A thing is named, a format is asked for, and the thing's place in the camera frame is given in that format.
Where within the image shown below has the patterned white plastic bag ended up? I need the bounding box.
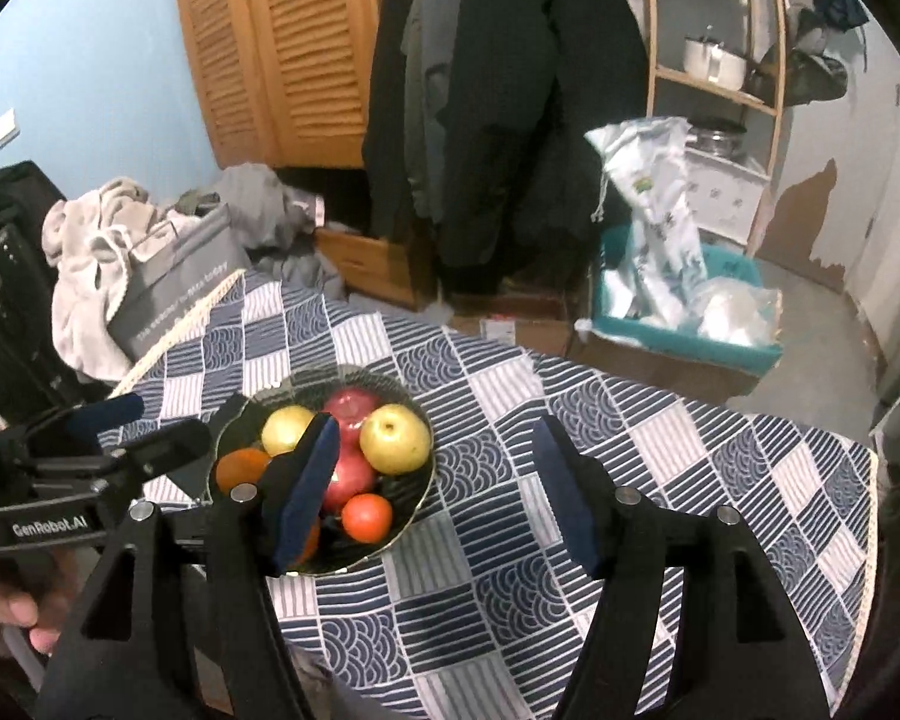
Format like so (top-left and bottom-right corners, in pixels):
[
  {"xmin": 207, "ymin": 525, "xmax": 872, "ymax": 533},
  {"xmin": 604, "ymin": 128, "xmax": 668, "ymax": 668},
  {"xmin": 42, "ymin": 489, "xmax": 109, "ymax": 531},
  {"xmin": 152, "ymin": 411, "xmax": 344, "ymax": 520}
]
[{"xmin": 585, "ymin": 118, "xmax": 710, "ymax": 325}]

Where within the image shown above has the white pot with lid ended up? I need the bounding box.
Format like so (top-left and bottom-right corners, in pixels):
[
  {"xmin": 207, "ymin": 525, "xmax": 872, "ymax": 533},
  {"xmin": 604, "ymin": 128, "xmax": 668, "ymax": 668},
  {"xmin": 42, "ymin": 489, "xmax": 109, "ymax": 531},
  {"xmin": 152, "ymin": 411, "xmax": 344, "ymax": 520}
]
[{"xmin": 682, "ymin": 34, "xmax": 751, "ymax": 91}]

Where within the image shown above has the wooden drawer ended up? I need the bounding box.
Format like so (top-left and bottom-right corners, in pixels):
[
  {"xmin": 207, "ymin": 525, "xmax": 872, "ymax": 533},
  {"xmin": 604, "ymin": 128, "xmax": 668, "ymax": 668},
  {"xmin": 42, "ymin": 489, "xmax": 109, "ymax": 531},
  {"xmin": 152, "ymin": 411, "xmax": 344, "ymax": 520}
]
[{"xmin": 315, "ymin": 229, "xmax": 440, "ymax": 308}]

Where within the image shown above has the grey clothes pile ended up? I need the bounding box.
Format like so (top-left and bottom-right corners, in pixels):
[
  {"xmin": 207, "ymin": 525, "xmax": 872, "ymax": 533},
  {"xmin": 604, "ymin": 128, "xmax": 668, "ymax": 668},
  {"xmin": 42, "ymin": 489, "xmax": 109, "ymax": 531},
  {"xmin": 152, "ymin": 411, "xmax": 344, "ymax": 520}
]
[{"xmin": 176, "ymin": 163, "xmax": 346, "ymax": 301}]

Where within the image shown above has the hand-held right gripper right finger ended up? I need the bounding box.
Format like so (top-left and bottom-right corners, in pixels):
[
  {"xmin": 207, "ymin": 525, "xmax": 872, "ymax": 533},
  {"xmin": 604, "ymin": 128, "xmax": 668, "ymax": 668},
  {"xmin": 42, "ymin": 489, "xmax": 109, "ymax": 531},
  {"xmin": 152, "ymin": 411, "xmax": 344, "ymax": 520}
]
[{"xmin": 531, "ymin": 414, "xmax": 835, "ymax": 720}]

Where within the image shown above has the small red-orange tangerine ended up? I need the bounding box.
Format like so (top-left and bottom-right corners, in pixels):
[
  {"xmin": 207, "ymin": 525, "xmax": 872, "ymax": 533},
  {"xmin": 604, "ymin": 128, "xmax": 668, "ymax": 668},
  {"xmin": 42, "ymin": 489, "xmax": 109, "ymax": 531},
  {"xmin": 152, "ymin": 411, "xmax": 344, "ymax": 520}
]
[{"xmin": 341, "ymin": 493, "xmax": 393, "ymax": 543}]

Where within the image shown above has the wooden louvered wardrobe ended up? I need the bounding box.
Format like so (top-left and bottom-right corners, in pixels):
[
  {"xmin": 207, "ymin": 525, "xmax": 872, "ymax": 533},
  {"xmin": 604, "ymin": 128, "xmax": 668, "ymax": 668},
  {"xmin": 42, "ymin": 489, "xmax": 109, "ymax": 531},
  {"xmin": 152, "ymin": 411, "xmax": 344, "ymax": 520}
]
[{"xmin": 171, "ymin": 0, "xmax": 391, "ymax": 170}]

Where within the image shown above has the grey tote bag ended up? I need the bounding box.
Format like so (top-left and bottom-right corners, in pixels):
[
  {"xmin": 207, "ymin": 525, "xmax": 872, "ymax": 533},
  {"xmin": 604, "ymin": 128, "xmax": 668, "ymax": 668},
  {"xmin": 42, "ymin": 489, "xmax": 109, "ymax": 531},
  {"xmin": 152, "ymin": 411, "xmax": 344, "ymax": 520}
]
[{"xmin": 109, "ymin": 206, "xmax": 252, "ymax": 361}]

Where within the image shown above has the wooden shelf rack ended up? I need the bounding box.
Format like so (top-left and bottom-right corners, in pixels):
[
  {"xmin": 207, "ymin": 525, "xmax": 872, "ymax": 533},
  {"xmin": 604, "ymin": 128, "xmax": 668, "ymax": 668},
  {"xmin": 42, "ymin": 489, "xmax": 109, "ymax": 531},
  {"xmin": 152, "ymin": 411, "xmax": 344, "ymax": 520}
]
[{"xmin": 641, "ymin": 0, "xmax": 788, "ymax": 256}]

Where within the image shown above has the black hooded jacket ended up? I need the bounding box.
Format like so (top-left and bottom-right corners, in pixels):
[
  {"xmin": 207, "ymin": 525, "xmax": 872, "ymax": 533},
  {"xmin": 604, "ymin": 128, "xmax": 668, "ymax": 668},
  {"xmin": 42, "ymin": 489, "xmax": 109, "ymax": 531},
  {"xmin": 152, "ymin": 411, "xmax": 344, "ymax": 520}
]
[{"xmin": 435, "ymin": 0, "xmax": 650, "ymax": 278}]

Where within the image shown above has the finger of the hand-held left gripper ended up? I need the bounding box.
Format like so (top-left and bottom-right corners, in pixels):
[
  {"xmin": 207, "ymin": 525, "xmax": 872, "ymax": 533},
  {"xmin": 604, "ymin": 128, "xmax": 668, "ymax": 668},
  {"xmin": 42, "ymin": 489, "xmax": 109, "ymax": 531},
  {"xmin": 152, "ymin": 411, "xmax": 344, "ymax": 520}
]
[
  {"xmin": 0, "ymin": 391, "xmax": 146, "ymax": 467},
  {"xmin": 36, "ymin": 418, "xmax": 213, "ymax": 494}
]

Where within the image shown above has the clear plastic bag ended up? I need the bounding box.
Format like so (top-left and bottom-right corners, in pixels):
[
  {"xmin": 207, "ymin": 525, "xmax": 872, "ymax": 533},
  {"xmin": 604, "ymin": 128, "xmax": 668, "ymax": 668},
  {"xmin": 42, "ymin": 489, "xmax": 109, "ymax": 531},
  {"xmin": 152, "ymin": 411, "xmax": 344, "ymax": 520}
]
[{"xmin": 694, "ymin": 277, "xmax": 785, "ymax": 350}]

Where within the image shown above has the cardboard box with red label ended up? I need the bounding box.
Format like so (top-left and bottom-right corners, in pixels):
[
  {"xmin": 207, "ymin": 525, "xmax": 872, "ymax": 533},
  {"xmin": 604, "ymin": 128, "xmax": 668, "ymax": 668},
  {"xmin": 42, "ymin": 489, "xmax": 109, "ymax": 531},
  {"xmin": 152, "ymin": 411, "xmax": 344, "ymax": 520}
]
[{"xmin": 446, "ymin": 292, "xmax": 578, "ymax": 358}]

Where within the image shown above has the black bag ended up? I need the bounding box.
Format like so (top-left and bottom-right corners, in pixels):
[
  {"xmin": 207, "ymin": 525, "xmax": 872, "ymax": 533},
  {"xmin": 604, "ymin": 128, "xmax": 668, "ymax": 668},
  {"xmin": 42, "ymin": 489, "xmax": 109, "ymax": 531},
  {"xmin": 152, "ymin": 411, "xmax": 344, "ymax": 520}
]
[{"xmin": 0, "ymin": 161, "xmax": 113, "ymax": 421}]

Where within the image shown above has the person's left hand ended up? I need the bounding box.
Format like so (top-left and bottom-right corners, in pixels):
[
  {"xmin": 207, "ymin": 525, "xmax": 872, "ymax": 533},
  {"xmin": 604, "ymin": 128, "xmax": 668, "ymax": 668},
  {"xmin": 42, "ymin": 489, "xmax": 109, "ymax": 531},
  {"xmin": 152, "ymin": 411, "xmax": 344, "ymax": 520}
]
[{"xmin": 0, "ymin": 546, "xmax": 85, "ymax": 657}]

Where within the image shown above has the teal plastic bin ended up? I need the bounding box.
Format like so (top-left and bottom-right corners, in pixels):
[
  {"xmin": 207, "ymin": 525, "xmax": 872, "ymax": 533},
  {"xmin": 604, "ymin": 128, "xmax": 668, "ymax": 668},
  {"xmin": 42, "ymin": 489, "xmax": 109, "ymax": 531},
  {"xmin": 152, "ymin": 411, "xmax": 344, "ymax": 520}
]
[{"xmin": 589, "ymin": 229, "xmax": 785, "ymax": 377}]

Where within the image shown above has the steel pot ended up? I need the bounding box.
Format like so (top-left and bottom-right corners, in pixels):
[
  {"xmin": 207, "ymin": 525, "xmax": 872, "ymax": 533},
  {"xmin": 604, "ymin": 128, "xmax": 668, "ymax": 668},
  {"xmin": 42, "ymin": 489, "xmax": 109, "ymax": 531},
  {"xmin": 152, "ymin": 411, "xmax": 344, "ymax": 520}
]
[{"xmin": 686, "ymin": 120, "xmax": 748, "ymax": 155}]

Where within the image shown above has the black folded umbrella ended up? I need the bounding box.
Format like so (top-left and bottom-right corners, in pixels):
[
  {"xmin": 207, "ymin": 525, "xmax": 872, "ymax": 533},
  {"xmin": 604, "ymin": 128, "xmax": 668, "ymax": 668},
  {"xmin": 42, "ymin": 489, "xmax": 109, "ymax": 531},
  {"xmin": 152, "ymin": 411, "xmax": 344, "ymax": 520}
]
[{"xmin": 799, "ymin": 0, "xmax": 871, "ymax": 35}]

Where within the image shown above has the ribbed glass plate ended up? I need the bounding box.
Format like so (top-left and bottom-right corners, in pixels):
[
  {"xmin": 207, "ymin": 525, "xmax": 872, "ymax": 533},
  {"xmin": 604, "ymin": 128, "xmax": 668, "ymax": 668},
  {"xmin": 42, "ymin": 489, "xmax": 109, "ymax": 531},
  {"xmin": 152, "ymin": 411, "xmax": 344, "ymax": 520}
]
[{"xmin": 210, "ymin": 366, "xmax": 436, "ymax": 577}]

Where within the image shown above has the red apple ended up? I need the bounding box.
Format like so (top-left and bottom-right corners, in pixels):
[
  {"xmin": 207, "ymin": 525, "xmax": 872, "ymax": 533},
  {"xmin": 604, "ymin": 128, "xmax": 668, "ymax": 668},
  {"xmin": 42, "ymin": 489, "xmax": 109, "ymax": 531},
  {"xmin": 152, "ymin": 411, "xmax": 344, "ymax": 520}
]
[
  {"xmin": 322, "ymin": 388, "xmax": 391, "ymax": 451},
  {"xmin": 322, "ymin": 450, "xmax": 380, "ymax": 515}
]

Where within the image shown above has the grey jacket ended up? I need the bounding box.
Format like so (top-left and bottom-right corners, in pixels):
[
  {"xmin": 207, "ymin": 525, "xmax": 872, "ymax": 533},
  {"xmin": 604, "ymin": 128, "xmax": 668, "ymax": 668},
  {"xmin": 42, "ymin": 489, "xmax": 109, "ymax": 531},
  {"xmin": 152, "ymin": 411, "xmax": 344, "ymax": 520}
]
[{"xmin": 401, "ymin": 0, "xmax": 455, "ymax": 226}]

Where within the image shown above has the beige towel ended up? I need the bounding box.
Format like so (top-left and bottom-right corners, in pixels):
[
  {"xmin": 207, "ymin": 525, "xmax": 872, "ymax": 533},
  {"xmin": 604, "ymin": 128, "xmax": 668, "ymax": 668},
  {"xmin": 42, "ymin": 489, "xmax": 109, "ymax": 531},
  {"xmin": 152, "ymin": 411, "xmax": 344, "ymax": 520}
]
[{"xmin": 41, "ymin": 178, "xmax": 170, "ymax": 383}]

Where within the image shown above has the dark hanging bag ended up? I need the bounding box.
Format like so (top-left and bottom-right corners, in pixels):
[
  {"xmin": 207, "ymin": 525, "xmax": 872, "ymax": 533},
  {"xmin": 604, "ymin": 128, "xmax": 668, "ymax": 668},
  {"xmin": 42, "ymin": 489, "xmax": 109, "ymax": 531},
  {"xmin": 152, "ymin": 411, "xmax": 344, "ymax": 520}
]
[{"xmin": 757, "ymin": 41, "xmax": 848, "ymax": 107}]

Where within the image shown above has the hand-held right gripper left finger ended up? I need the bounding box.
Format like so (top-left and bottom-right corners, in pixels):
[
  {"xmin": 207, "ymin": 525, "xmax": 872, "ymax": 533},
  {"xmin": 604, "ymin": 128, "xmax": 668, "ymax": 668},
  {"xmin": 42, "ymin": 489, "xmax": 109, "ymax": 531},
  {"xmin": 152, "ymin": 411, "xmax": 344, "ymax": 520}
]
[{"xmin": 34, "ymin": 412, "xmax": 344, "ymax": 720}]

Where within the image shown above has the black coat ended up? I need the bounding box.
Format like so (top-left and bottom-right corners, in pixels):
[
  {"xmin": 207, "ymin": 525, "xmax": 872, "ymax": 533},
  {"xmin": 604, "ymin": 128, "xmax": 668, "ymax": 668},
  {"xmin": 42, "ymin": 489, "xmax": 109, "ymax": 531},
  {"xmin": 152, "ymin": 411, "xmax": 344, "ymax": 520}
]
[{"xmin": 360, "ymin": 0, "xmax": 421, "ymax": 241}]

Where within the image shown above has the white patterned box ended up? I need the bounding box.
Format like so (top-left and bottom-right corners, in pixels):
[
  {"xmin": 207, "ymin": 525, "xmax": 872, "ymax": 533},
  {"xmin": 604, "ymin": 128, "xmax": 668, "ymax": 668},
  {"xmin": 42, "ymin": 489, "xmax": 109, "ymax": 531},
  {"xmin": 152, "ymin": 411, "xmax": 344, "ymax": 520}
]
[{"xmin": 682, "ymin": 146, "xmax": 770, "ymax": 248}]

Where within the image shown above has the blue white patterned tablecloth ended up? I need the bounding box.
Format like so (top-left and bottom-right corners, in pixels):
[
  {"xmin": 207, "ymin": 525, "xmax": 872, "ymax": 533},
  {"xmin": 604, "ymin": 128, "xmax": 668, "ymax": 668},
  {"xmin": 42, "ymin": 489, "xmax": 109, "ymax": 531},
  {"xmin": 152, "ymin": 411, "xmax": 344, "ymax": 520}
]
[{"xmin": 94, "ymin": 270, "xmax": 882, "ymax": 720}]

